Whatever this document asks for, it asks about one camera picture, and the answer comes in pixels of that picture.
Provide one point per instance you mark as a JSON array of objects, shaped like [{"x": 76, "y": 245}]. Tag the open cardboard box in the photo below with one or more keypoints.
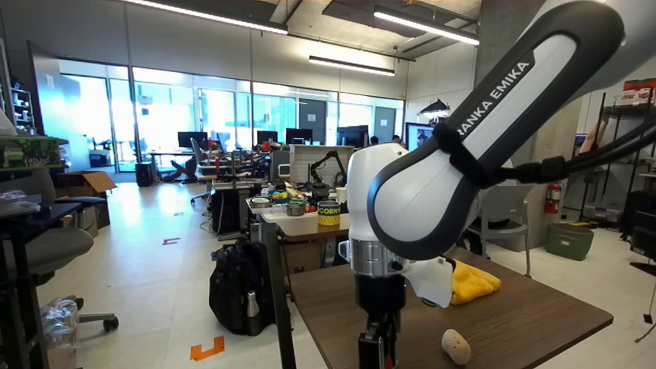
[{"x": 90, "y": 190}]

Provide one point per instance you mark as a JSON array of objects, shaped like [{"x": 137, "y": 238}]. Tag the black computer monitor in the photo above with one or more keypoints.
[
  {"x": 420, "y": 136},
  {"x": 192, "y": 140},
  {"x": 268, "y": 136},
  {"x": 299, "y": 136},
  {"x": 353, "y": 136}
]

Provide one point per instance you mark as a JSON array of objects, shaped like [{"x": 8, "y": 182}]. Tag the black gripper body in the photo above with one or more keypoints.
[{"x": 380, "y": 299}]

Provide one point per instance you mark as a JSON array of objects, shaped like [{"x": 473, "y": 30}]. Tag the black backpack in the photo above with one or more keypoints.
[{"x": 238, "y": 288}]

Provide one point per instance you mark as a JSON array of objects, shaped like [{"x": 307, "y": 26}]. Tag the black metal shelving rack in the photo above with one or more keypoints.
[{"x": 629, "y": 206}]

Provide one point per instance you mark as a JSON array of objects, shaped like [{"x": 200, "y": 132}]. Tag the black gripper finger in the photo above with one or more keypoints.
[
  {"x": 393, "y": 344},
  {"x": 370, "y": 349}
]

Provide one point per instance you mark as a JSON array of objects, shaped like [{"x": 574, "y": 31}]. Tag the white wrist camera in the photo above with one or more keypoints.
[{"x": 432, "y": 279}]

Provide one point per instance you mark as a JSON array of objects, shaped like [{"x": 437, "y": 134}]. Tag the grey plastic chair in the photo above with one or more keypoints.
[{"x": 505, "y": 218}]

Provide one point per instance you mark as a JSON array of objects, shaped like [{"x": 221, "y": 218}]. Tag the long grey desk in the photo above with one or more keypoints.
[{"x": 305, "y": 225}]

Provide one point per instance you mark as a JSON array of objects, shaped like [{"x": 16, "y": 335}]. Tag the grey office chair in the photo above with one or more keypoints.
[{"x": 49, "y": 247}]

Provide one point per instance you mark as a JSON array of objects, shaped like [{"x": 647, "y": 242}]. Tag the ceiling strip light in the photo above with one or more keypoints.
[
  {"x": 351, "y": 65},
  {"x": 427, "y": 26},
  {"x": 205, "y": 17}
]

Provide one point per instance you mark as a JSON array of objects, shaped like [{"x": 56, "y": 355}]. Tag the black pendant lamp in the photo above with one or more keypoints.
[{"x": 433, "y": 106}]

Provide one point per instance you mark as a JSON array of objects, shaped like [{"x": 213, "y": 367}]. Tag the green cluttered shelf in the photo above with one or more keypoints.
[{"x": 27, "y": 150}]

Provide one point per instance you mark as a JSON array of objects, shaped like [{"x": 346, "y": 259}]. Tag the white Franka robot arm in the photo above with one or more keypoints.
[{"x": 423, "y": 197}]

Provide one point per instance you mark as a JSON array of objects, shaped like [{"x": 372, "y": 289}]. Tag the black metal pole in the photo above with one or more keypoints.
[{"x": 278, "y": 293}]

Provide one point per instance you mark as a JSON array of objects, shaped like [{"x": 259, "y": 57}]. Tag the green plastic bin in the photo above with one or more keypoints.
[{"x": 568, "y": 241}]

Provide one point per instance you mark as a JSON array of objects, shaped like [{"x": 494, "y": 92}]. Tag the beige toy potato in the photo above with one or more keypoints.
[{"x": 455, "y": 346}]

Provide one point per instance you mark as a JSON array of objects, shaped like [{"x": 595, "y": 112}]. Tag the yellow towel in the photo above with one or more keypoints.
[{"x": 475, "y": 284}]

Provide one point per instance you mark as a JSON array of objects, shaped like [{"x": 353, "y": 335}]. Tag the red fire extinguisher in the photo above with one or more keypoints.
[{"x": 553, "y": 197}]

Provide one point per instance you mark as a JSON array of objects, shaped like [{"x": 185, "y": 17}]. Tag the clear plastic bottle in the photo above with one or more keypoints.
[{"x": 61, "y": 328}]

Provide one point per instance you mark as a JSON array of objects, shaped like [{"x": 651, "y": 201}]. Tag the black background robot arm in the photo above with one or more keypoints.
[{"x": 329, "y": 166}]

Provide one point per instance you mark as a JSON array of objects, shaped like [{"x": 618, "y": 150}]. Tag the orange floor marker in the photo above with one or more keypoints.
[{"x": 207, "y": 349}]

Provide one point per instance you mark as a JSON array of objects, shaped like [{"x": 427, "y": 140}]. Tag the black waste bin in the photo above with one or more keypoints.
[{"x": 144, "y": 172}]

